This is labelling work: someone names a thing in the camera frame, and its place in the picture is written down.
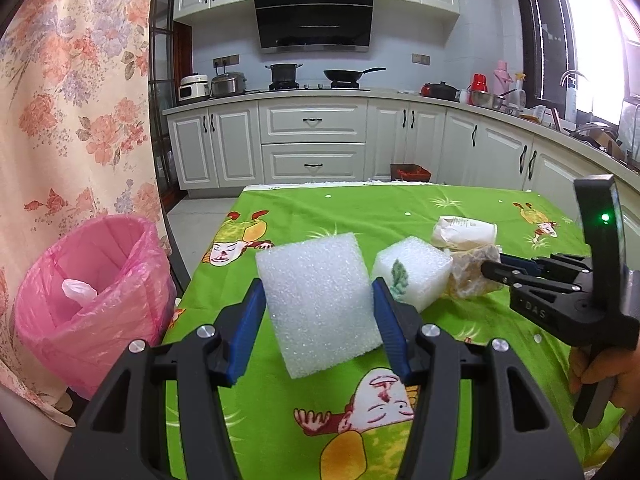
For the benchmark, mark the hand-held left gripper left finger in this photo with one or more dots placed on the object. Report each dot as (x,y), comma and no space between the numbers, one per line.
(245,330)

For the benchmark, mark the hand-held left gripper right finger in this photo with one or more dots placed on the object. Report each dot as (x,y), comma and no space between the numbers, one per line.
(392,330)

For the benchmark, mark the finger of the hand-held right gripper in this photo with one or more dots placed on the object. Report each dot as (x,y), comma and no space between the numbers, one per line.
(515,263)
(495,271)

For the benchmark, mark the clear plastic wrapper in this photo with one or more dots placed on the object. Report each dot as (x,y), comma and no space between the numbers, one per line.
(470,275)

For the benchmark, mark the white foam block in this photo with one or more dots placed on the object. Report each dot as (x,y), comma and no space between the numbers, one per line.
(315,305)

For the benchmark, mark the pink lined trash bin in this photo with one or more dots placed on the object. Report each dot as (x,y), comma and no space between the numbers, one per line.
(100,330)

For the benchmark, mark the person's right hand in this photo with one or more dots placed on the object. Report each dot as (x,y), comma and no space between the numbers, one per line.
(600,367)

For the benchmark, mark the crushed white paper cup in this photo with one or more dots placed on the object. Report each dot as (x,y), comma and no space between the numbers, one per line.
(465,232)

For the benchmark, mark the white foam cube green print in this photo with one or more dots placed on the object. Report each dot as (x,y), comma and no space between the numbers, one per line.
(415,272)

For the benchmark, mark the small red lined floor bin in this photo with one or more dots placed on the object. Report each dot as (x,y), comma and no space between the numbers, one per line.
(411,172)

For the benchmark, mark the green cartoon printed tablecloth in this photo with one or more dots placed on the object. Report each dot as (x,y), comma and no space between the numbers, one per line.
(310,215)

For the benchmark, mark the steel bowl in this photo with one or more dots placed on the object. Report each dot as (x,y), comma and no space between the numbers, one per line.
(485,100)

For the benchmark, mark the white soap dispenser bottle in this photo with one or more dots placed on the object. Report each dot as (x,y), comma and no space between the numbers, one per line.
(571,105)

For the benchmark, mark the spray bottle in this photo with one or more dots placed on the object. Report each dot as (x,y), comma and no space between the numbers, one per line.
(521,92)

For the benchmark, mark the red kettle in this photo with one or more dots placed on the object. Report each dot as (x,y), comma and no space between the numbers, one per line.
(479,82)

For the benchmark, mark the pink thermos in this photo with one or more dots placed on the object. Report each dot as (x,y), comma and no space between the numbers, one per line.
(501,76)

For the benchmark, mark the chrome faucet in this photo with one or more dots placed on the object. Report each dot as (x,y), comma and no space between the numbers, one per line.
(570,75)

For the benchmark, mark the white lower kitchen cabinets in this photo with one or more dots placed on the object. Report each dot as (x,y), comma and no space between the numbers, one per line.
(310,135)

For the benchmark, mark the dark framed window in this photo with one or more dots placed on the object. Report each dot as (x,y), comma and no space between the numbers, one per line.
(550,35)

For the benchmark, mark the wooden glass door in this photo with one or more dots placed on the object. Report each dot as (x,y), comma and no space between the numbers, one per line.
(162,110)

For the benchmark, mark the silver pressure cooker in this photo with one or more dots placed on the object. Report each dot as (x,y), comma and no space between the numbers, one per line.
(228,85)

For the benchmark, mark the black frying pan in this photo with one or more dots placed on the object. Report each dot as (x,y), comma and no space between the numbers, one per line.
(345,76)

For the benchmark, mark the white rice cooker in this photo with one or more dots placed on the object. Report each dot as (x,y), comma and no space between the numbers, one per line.
(194,89)

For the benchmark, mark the gas stove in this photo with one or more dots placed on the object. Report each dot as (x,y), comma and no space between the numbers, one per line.
(320,87)

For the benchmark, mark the black cooking pot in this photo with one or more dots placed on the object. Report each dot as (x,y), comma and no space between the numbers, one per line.
(283,74)

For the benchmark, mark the floral curtain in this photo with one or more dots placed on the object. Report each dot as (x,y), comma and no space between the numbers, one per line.
(65,110)

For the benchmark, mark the black range hood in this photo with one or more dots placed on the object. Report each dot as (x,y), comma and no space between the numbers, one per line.
(315,15)

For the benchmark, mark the wall outlet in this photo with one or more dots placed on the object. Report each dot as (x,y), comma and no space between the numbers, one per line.
(421,59)
(226,60)

